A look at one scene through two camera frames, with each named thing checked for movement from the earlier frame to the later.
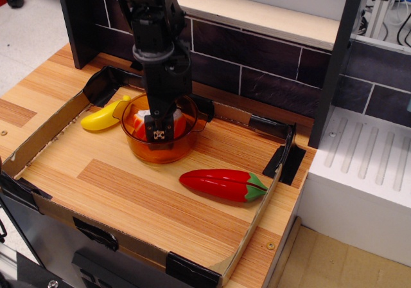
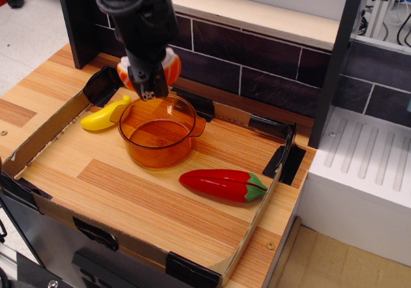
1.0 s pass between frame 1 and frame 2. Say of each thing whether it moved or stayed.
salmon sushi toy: moved
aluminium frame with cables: stayed
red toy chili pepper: stayed
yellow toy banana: stayed
